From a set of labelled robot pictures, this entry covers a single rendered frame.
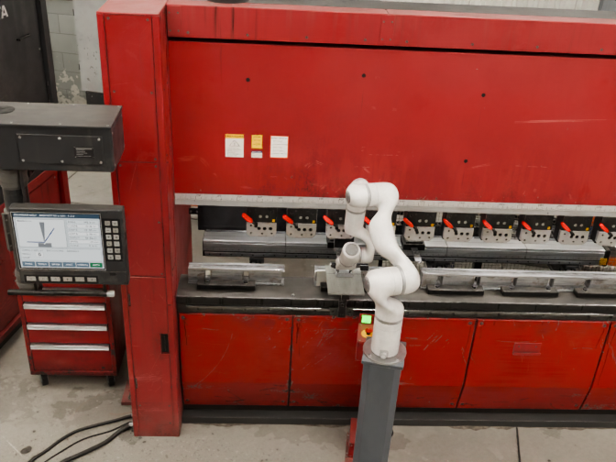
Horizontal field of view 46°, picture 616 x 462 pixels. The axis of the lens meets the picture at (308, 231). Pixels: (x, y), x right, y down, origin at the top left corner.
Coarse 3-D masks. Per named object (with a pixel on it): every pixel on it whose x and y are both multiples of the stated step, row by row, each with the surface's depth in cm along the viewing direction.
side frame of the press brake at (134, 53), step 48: (144, 0) 308; (144, 48) 293; (144, 96) 303; (144, 144) 313; (144, 192) 325; (144, 240) 337; (144, 288) 349; (144, 336) 363; (144, 384) 378; (144, 432) 395
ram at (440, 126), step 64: (192, 64) 318; (256, 64) 319; (320, 64) 320; (384, 64) 321; (448, 64) 322; (512, 64) 323; (576, 64) 324; (192, 128) 333; (256, 128) 334; (320, 128) 335; (384, 128) 336; (448, 128) 337; (512, 128) 338; (576, 128) 340; (192, 192) 349; (256, 192) 350; (320, 192) 351; (448, 192) 354; (512, 192) 355; (576, 192) 356
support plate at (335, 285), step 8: (328, 272) 367; (352, 272) 369; (328, 280) 361; (336, 280) 361; (344, 280) 361; (352, 280) 362; (360, 280) 362; (328, 288) 355; (336, 288) 355; (344, 288) 356; (352, 288) 356; (360, 288) 356
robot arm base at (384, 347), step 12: (384, 324) 300; (396, 324) 300; (372, 336) 309; (384, 336) 303; (396, 336) 304; (372, 348) 310; (384, 348) 305; (396, 348) 308; (372, 360) 307; (384, 360) 306; (396, 360) 306
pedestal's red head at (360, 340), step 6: (360, 318) 366; (372, 318) 366; (360, 324) 366; (366, 324) 367; (372, 324) 367; (360, 330) 362; (360, 336) 358; (360, 342) 355; (360, 348) 356; (360, 354) 358; (360, 360) 360
